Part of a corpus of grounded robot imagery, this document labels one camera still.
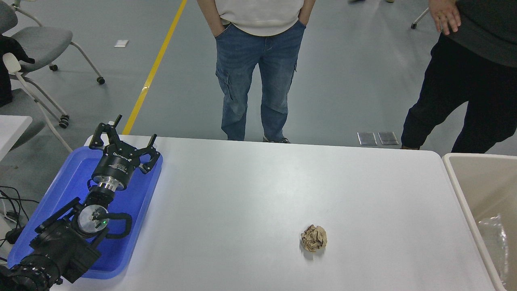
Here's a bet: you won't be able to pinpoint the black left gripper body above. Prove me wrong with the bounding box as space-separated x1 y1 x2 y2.
91 142 142 190

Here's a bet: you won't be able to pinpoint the silver foil plate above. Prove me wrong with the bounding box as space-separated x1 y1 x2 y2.
477 213 509 284

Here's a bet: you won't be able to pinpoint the person's hand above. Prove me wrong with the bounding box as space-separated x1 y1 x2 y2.
428 0 462 35

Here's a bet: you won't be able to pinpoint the blue plastic tray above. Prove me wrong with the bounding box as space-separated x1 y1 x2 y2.
7 145 164 280

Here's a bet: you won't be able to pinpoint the small white side table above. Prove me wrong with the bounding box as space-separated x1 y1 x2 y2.
0 115 33 182

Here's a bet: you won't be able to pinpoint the grey wheeled chair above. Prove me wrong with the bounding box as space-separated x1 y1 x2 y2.
0 0 106 85
411 7 430 30

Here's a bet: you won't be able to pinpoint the black fabric bundle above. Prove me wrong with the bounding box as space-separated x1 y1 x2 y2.
0 34 35 108

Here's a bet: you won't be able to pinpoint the person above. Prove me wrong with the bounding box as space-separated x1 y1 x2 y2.
197 0 316 143
401 0 517 154

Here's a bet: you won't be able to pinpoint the crumpled tan paper ball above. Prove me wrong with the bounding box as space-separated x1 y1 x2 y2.
301 225 328 253

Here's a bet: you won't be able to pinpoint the large pale bin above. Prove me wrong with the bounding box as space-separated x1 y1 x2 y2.
442 153 517 291

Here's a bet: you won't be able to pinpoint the white frame wheeled chair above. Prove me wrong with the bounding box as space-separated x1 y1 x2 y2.
0 52 76 153

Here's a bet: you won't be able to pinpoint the black floor cables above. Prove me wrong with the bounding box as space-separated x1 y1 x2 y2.
0 185 41 248

